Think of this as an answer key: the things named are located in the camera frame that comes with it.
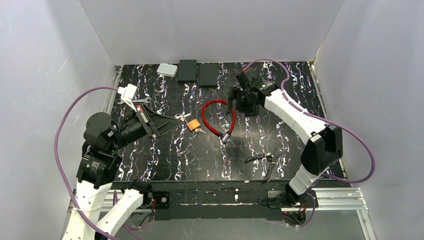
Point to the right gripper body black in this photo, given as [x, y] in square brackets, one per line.
[236, 96]

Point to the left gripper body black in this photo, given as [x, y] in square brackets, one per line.
[147, 122]

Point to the brass padlock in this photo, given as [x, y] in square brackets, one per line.
[191, 125]

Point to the silver key bunch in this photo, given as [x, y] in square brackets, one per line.
[199, 130]

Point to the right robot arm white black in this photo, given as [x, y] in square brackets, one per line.
[323, 142]

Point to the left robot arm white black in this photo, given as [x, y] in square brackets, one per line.
[98, 168]

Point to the silver open-end wrench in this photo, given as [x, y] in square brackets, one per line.
[145, 100]

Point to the black box right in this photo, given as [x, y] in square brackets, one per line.
[208, 75]

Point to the black box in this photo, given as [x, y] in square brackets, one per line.
[187, 71]
[208, 75]

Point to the black box left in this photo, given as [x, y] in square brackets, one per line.
[187, 71]

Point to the white rectangular box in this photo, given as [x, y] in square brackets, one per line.
[167, 70]

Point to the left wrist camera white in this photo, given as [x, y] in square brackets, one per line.
[127, 95]

